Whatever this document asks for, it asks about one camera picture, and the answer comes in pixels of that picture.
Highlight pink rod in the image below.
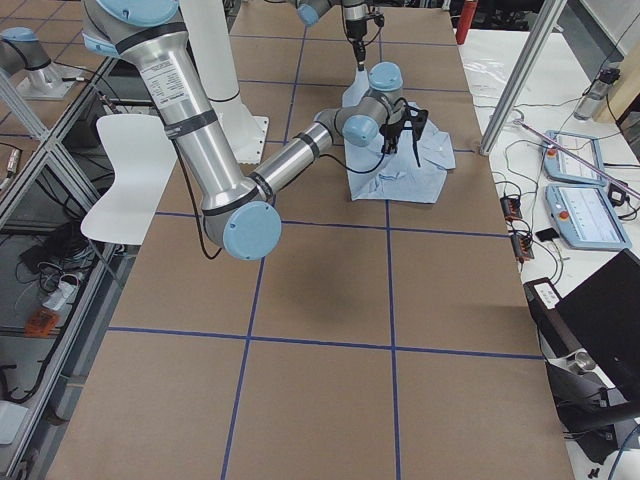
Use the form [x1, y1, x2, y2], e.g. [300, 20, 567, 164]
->
[512, 119, 639, 198]

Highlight clear water bottle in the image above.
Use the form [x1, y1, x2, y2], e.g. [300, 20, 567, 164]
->
[573, 67, 620, 121]

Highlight lower blue teach pendant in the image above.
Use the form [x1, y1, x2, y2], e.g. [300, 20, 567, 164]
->
[545, 183, 632, 251]

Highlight aluminium frame post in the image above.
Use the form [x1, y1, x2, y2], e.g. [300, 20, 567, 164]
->
[479, 0, 567, 156]

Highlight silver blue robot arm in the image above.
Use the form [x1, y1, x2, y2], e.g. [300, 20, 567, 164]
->
[291, 0, 385, 72]
[83, 1, 428, 260]

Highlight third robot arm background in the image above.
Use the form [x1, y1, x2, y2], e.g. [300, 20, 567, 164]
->
[1, 27, 84, 100]

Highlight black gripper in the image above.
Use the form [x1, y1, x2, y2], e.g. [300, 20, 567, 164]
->
[342, 4, 384, 72]
[379, 99, 429, 168]

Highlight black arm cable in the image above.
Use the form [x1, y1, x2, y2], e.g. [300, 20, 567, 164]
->
[169, 97, 416, 260]

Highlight red bottle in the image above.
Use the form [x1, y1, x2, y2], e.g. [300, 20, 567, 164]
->
[455, 0, 477, 45]

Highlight orange device on floor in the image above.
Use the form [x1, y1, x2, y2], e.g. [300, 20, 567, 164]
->
[24, 308, 59, 338]

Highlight black laptop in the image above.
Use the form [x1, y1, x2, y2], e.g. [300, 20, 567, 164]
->
[524, 249, 639, 399]

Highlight white power strip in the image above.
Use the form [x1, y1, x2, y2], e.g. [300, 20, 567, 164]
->
[42, 277, 79, 311]

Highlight light blue striped shirt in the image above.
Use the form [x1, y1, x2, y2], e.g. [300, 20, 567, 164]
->
[336, 62, 456, 203]

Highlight upper blue teach pendant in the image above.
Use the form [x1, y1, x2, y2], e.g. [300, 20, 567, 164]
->
[542, 129, 609, 187]

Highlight blue teach pendant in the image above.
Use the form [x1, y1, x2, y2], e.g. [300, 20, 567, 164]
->
[545, 183, 632, 251]
[542, 129, 609, 187]

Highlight white plastic chair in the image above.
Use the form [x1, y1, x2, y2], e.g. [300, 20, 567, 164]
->
[81, 114, 177, 245]

